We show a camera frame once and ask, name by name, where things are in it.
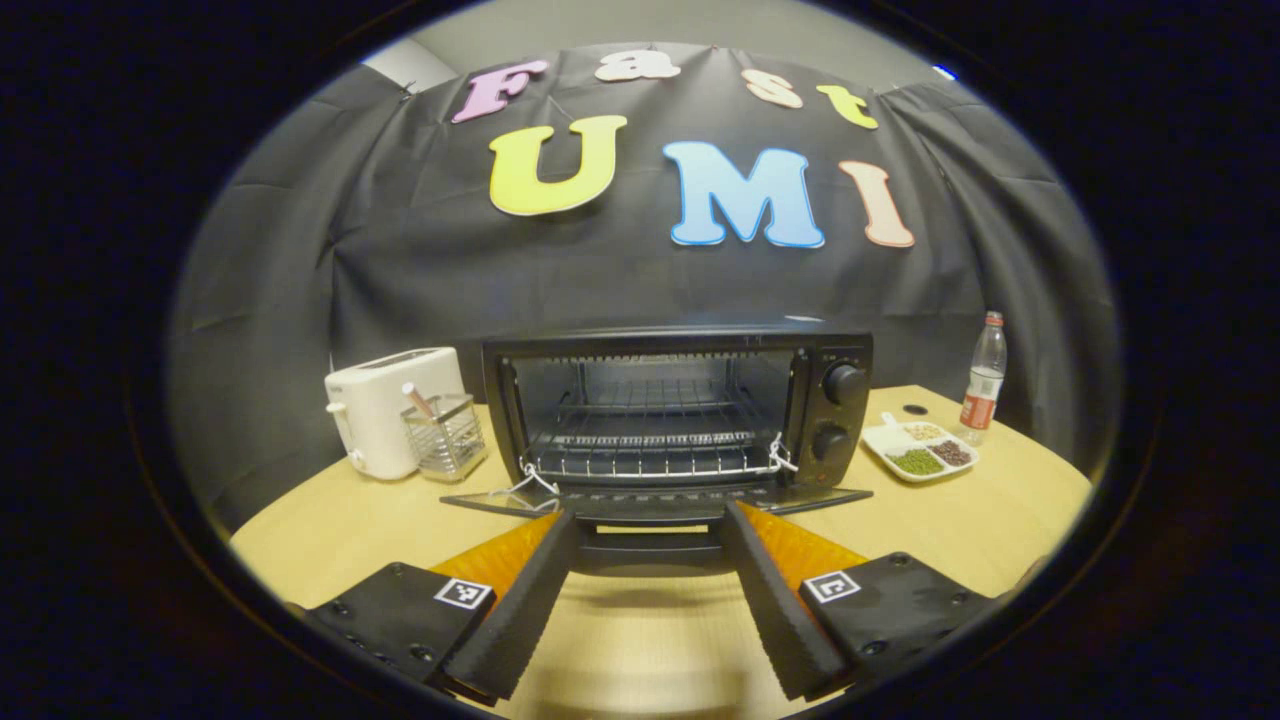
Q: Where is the clear red label bottle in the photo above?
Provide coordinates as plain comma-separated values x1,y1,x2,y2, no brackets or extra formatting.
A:
958,311,1009,447

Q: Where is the white divided plate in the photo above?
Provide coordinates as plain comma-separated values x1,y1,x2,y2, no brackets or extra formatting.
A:
862,412,981,484

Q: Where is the oven wire rack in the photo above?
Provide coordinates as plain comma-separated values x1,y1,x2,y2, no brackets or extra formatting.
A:
525,375,786,481

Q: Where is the black backdrop cloth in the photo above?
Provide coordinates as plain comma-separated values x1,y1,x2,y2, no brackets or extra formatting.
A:
165,42,1121,531

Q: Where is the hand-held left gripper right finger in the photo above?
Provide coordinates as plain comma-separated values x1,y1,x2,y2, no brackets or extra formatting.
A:
715,498,1001,703

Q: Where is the black electric oven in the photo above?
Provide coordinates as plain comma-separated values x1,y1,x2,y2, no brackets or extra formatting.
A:
440,325,876,576

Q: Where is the white toaster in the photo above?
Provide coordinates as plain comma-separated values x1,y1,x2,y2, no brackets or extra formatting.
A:
325,347,466,481

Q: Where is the clear utensil holder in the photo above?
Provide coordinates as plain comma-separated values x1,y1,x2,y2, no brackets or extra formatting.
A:
402,393,488,484

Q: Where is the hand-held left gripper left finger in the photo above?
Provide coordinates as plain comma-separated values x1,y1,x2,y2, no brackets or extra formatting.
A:
300,508,581,706

